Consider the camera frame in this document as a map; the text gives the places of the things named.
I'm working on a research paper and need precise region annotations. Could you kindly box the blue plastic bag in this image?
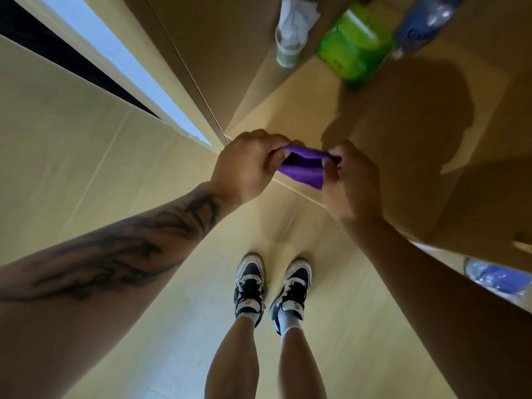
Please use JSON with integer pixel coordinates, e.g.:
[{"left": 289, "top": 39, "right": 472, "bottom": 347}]
[{"left": 463, "top": 257, "right": 532, "bottom": 306}]

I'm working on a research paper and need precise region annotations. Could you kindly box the person's right forearm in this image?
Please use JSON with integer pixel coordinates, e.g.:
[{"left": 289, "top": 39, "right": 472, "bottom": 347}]
[{"left": 340, "top": 218, "right": 532, "bottom": 399}]

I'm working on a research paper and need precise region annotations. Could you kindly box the person's left black-white sneaker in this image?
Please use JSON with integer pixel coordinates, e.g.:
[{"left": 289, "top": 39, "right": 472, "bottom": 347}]
[{"left": 233, "top": 253, "right": 267, "bottom": 328}]

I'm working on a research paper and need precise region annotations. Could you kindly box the person's right white sock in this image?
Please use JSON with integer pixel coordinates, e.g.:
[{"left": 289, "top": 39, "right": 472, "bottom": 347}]
[{"left": 277, "top": 309, "right": 303, "bottom": 344}]

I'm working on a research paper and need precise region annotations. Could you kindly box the person's right black-white sneaker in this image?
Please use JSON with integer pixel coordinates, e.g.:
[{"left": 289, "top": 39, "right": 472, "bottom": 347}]
[{"left": 269, "top": 258, "right": 313, "bottom": 335}]

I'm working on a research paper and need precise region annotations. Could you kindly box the green tissue packet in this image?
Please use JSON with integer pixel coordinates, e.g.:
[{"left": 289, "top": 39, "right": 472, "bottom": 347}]
[{"left": 316, "top": 2, "right": 395, "bottom": 86}]

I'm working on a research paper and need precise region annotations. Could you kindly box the clear plastic water bottle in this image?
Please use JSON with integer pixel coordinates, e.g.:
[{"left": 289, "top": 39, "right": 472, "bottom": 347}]
[{"left": 390, "top": 0, "right": 468, "bottom": 59}]

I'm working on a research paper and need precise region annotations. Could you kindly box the person's white sock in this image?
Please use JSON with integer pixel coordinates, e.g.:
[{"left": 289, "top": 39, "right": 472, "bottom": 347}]
[
  {"left": 277, "top": 309, "right": 303, "bottom": 344},
  {"left": 237, "top": 311, "right": 262, "bottom": 329}
]

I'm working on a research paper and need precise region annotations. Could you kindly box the person's black-white sneaker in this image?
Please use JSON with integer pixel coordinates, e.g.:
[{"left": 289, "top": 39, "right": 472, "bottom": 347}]
[
  {"left": 233, "top": 253, "right": 267, "bottom": 328},
  {"left": 269, "top": 258, "right": 313, "bottom": 335}
]

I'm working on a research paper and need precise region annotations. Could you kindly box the purple cleaning cloth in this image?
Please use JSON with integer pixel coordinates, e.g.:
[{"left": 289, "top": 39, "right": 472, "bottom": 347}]
[{"left": 276, "top": 144, "right": 340, "bottom": 191}]

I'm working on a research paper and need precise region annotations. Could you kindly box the person's right hand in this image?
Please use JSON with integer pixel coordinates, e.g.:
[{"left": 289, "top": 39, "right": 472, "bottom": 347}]
[{"left": 320, "top": 140, "right": 384, "bottom": 227}]

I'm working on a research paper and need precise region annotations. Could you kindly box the light wooden wardrobe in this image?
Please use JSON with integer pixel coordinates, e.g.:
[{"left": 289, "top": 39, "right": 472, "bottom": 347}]
[{"left": 81, "top": 0, "right": 532, "bottom": 314}]

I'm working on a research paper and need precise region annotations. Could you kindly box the person's left white sock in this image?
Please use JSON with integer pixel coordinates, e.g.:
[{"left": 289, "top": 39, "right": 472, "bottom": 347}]
[{"left": 237, "top": 311, "right": 262, "bottom": 329}]

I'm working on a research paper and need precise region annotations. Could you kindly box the person's right leg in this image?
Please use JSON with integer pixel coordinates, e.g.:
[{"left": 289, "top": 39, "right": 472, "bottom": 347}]
[{"left": 277, "top": 328, "right": 327, "bottom": 399}]

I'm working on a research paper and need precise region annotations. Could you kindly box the person's left leg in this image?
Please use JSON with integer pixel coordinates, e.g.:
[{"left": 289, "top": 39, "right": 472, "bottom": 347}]
[{"left": 204, "top": 315, "right": 260, "bottom": 399}]

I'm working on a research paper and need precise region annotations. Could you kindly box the person's left forearm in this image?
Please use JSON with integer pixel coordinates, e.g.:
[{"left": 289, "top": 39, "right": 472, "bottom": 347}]
[{"left": 0, "top": 182, "right": 233, "bottom": 399}]

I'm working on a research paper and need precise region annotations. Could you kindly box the person's leg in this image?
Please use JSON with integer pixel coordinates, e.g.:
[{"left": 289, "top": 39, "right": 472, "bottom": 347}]
[
  {"left": 204, "top": 315, "right": 260, "bottom": 399},
  {"left": 277, "top": 328, "right": 327, "bottom": 399}
]

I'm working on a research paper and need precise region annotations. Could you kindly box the person's left hand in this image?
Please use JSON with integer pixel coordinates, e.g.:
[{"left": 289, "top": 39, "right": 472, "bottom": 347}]
[{"left": 209, "top": 128, "right": 291, "bottom": 206}]

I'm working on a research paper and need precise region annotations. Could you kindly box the paper cup with tissue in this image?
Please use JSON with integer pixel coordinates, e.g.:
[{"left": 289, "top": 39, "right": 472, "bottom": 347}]
[{"left": 275, "top": 0, "right": 321, "bottom": 69}]

